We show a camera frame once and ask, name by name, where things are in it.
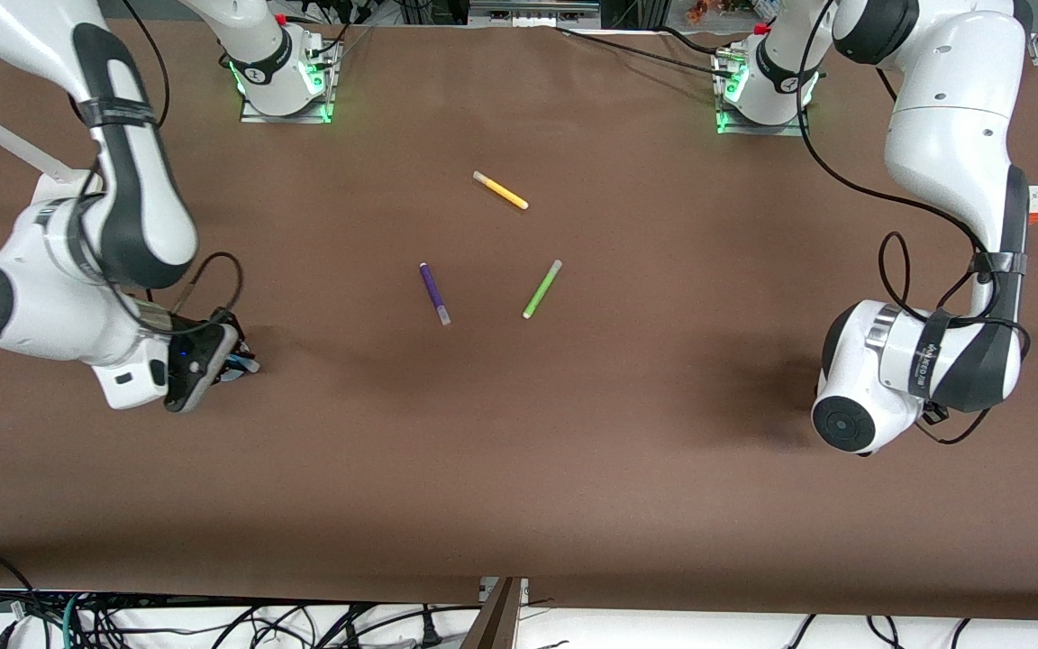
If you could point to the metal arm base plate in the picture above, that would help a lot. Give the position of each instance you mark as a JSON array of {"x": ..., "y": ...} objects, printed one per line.
[
  {"x": 794, "y": 130},
  {"x": 253, "y": 114}
]

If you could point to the purple marker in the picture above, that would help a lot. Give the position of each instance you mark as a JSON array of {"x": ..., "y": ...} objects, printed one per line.
[{"x": 432, "y": 288}]

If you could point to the metal table bracket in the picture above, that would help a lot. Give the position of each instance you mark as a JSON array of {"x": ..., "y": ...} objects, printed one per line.
[{"x": 521, "y": 588}]

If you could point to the green marker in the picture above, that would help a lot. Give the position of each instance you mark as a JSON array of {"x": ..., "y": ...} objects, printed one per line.
[{"x": 541, "y": 290}]

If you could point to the brown wooden table leg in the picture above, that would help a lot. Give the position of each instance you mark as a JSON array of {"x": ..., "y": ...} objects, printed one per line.
[{"x": 490, "y": 622}]

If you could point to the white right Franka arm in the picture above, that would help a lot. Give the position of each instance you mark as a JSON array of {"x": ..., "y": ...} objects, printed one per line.
[{"x": 136, "y": 207}]

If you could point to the black power plug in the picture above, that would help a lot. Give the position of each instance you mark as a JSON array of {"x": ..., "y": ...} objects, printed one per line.
[{"x": 431, "y": 631}]

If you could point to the orange background object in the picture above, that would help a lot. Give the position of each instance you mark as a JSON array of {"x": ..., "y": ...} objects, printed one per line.
[{"x": 697, "y": 11}]

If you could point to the grey power strip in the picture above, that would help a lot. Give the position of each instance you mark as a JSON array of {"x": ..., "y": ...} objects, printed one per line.
[{"x": 532, "y": 13}]

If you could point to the yellow marker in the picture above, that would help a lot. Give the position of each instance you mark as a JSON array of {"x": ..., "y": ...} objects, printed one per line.
[{"x": 501, "y": 190}]

